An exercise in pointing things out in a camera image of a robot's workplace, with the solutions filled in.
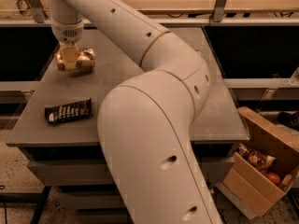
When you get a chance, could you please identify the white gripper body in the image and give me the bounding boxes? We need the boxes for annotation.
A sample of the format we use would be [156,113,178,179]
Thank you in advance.
[51,19,84,43]

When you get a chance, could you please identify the open cardboard box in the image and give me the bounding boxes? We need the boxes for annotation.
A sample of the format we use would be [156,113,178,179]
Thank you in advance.
[223,106,299,217]

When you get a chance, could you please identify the orange soda can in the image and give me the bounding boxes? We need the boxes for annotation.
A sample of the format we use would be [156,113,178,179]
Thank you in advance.
[55,48,95,72]

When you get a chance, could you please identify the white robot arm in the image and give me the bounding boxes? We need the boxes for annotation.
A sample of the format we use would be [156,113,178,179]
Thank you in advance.
[55,0,222,224]

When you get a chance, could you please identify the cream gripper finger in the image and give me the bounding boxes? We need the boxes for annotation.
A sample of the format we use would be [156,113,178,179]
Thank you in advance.
[60,43,78,71]

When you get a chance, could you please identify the dark chocolate bar wrapper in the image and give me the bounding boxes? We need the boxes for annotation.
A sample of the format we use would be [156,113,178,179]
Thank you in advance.
[44,99,93,125]

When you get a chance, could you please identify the wooden shelf with metal brackets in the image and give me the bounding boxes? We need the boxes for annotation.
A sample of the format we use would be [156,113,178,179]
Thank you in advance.
[0,0,299,27]

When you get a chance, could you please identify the grey drawer cabinet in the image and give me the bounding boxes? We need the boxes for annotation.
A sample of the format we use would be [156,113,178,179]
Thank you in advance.
[7,27,249,224]

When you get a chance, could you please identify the orange fruit in box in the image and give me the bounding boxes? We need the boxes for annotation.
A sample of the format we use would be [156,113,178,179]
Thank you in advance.
[265,172,280,186]

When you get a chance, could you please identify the snack bag in box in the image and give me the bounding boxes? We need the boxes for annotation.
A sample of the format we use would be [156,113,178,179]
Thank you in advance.
[237,144,276,175]

